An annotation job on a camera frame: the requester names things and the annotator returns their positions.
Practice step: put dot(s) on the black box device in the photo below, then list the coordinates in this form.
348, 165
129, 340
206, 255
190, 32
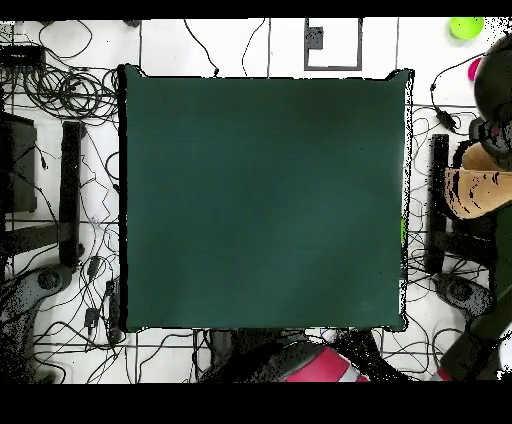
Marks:
22, 56

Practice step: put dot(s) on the pink bowl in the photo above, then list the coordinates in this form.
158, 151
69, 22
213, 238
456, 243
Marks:
474, 70

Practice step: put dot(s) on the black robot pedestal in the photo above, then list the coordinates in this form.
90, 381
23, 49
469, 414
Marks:
222, 344

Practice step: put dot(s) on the grey rectangular floor frame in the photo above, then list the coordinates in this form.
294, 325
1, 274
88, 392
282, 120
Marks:
305, 48

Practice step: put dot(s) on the black power strip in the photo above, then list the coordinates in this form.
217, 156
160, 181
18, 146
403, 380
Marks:
366, 352

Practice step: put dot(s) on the tan terry towel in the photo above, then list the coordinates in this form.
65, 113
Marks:
484, 192

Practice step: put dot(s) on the spare dark green cloth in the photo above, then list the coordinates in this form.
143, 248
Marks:
504, 248

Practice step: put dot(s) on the grey round base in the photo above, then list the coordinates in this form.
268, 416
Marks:
460, 290
48, 280

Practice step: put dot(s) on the dark green table cloth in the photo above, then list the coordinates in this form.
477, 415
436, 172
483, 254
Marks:
260, 200

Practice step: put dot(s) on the lime green bowl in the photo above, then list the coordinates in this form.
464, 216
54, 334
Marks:
466, 27

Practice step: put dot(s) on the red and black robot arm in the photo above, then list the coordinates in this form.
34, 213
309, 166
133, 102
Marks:
320, 368

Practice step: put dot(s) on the black stand bar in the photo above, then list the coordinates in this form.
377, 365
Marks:
436, 240
71, 192

